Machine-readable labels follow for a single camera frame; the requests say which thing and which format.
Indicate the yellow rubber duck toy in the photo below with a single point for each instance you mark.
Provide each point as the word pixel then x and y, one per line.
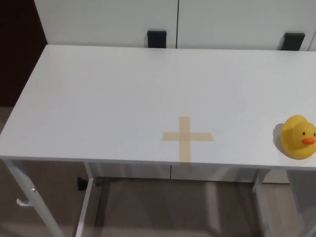
pixel 293 138

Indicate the white metal desk leg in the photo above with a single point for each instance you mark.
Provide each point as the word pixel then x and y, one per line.
pixel 260 202
pixel 32 197
pixel 85 202

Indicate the white hook on desk leg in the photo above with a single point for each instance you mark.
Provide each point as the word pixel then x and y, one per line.
pixel 22 202

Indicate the short beige tape strip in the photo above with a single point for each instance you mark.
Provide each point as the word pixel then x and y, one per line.
pixel 170 137

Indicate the small black floor object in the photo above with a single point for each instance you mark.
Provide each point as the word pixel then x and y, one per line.
pixel 81 184

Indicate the white cabinet door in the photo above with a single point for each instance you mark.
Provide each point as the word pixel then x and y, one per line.
pixel 103 22
pixel 234 22

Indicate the dark brown panel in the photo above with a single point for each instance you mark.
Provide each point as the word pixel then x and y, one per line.
pixel 17 49

